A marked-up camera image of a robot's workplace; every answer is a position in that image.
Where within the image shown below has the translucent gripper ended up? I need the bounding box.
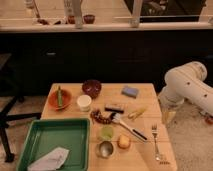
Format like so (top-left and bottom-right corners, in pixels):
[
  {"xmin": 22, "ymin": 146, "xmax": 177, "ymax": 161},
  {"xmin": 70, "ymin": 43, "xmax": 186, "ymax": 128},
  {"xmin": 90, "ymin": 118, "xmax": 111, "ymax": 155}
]
[{"xmin": 161, "ymin": 102, "xmax": 177, "ymax": 125}]

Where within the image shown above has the silver metal fork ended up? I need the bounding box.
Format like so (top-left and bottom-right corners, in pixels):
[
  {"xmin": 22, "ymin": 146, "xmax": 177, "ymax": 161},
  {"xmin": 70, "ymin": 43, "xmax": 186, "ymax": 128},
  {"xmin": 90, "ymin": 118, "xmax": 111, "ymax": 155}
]
[{"xmin": 151, "ymin": 124, "xmax": 162, "ymax": 162}]

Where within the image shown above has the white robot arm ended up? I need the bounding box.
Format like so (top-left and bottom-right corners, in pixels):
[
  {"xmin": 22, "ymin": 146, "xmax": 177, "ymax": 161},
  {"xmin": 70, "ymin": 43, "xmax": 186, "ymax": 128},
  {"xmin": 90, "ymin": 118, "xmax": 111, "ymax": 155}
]
[{"xmin": 158, "ymin": 61, "xmax": 213, "ymax": 124}]

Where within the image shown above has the green plastic tray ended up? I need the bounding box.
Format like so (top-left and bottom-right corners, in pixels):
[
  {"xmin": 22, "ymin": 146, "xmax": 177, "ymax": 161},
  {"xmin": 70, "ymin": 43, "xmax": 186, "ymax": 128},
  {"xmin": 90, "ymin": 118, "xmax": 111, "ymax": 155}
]
[{"xmin": 16, "ymin": 118, "xmax": 90, "ymax": 171}]

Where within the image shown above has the yellow banana-shaped item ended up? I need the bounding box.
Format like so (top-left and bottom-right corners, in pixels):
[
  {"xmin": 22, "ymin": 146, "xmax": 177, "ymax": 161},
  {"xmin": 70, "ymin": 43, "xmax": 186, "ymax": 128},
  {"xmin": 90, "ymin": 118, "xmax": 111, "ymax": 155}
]
[{"xmin": 128, "ymin": 107, "xmax": 147, "ymax": 120}]

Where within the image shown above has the blue sponge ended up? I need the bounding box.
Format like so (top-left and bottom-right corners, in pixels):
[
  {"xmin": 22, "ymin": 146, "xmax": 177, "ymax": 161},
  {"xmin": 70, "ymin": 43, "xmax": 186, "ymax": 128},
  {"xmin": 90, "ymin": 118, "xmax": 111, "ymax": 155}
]
[{"xmin": 121, "ymin": 86, "xmax": 139, "ymax": 98}]

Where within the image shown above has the wooden table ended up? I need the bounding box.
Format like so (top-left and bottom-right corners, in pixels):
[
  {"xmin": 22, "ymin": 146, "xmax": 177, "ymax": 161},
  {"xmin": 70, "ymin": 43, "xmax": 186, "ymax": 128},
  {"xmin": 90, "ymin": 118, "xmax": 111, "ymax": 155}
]
[{"xmin": 42, "ymin": 83, "xmax": 177, "ymax": 171}]

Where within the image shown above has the black rectangular block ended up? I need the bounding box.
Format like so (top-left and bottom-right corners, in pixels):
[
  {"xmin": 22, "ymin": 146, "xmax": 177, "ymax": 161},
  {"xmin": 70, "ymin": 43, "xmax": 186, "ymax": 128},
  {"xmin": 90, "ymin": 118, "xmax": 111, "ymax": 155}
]
[{"xmin": 104, "ymin": 104, "xmax": 124, "ymax": 113}]

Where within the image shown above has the yellow round fruit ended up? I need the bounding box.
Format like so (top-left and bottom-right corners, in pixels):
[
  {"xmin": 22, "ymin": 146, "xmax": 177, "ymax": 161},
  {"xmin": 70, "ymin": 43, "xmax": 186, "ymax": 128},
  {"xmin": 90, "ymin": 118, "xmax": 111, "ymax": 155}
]
[{"xmin": 117, "ymin": 135, "xmax": 131, "ymax": 149}]

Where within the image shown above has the green cup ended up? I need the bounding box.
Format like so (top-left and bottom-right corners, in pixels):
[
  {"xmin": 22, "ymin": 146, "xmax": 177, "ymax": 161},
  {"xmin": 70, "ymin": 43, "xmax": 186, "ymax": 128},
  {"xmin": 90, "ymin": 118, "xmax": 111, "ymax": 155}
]
[{"xmin": 100, "ymin": 126, "xmax": 114, "ymax": 141}]

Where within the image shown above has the silver metal cup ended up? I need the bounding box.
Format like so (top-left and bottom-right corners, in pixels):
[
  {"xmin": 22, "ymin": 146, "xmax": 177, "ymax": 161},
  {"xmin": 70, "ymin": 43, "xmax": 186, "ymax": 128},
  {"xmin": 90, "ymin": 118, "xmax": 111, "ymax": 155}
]
[{"xmin": 98, "ymin": 141, "xmax": 114, "ymax": 158}]

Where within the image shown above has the dark red bowl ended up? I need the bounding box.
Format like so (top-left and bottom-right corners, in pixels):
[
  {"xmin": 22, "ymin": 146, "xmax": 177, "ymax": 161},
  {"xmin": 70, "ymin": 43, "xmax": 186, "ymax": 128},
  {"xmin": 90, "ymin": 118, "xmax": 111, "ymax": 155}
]
[{"xmin": 82, "ymin": 79, "xmax": 102, "ymax": 99}]

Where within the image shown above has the white cup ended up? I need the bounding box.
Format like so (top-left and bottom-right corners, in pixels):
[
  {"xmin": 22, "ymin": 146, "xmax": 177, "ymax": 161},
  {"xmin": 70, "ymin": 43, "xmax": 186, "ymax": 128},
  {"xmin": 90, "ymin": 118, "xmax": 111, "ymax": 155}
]
[{"xmin": 77, "ymin": 95, "xmax": 92, "ymax": 112}]

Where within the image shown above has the orange bowl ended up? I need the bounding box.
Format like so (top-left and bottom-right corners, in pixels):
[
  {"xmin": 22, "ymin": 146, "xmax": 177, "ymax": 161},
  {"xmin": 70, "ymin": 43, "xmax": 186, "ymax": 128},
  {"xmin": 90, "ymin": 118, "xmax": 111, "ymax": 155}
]
[{"xmin": 48, "ymin": 89, "xmax": 72, "ymax": 110}]

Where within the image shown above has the green stick in bowl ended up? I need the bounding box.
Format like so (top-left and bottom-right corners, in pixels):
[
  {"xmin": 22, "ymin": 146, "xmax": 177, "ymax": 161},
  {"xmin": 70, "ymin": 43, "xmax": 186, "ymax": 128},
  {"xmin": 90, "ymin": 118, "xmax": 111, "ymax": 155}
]
[{"xmin": 57, "ymin": 86, "xmax": 63, "ymax": 107}]

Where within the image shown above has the white crumpled cloth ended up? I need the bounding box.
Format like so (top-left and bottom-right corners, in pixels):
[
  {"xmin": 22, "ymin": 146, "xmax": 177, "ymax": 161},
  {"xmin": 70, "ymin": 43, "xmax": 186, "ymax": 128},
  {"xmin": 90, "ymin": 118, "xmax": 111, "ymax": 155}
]
[{"xmin": 27, "ymin": 147, "xmax": 69, "ymax": 171}]

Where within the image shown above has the black chair base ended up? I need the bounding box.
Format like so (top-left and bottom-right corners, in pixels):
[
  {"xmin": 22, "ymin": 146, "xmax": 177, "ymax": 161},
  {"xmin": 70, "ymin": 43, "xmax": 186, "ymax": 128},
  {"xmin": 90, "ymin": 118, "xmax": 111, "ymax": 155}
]
[{"xmin": 0, "ymin": 53, "xmax": 43, "ymax": 163}]

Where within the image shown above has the white black-handled spatula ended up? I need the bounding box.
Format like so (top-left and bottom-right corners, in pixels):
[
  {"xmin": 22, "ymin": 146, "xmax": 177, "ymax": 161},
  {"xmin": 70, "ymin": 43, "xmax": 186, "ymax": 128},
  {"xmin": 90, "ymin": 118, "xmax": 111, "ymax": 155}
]
[{"xmin": 110, "ymin": 113, "xmax": 147, "ymax": 142}]

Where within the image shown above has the brown bead chain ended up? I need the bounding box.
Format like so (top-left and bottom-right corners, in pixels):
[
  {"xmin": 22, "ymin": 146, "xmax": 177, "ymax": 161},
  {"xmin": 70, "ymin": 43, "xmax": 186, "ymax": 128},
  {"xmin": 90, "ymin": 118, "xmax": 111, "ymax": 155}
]
[{"xmin": 90, "ymin": 108, "xmax": 117, "ymax": 125}]

